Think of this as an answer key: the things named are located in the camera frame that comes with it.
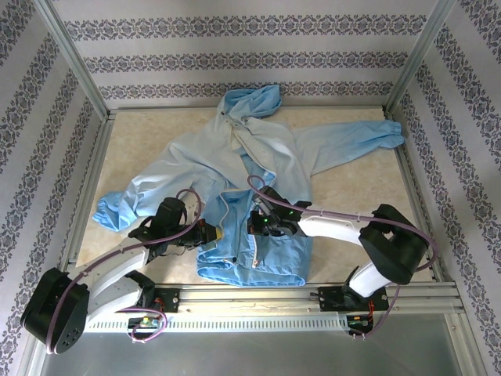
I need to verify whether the light blue hooded jacket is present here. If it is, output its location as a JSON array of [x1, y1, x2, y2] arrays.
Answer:
[[92, 83, 408, 289]]

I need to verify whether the grey metal sheet shelf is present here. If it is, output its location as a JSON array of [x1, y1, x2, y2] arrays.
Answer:
[[27, 313, 477, 376]]

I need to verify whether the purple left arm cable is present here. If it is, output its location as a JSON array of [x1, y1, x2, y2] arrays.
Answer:
[[45, 187, 204, 356]]

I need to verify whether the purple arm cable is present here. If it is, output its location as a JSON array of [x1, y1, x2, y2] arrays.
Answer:
[[246, 175, 439, 342], [45, 187, 204, 356]]

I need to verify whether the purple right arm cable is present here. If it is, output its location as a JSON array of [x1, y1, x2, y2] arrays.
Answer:
[[246, 175, 439, 342]]

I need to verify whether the wide aluminium mounting rail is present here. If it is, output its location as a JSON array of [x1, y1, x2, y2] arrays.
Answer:
[[76, 284, 461, 314]]

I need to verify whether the small black arm base plate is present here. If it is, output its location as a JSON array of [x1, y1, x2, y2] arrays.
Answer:
[[152, 287, 182, 314]]

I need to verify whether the slotted grey cable duct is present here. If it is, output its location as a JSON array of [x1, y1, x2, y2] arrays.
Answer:
[[84, 313, 351, 334]]

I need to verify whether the wide black arm base plate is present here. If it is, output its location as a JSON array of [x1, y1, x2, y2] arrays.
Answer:
[[319, 285, 389, 313]]

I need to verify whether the short aluminium table edge rail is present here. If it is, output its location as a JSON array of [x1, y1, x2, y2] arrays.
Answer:
[[107, 104, 388, 115]]

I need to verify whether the aluminium table side rail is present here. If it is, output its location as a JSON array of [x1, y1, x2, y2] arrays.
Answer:
[[385, 109, 451, 283], [60, 111, 117, 271]]

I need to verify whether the aluminium frame post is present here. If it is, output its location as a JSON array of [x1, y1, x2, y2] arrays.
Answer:
[[33, 0, 113, 121], [385, 0, 457, 117]]

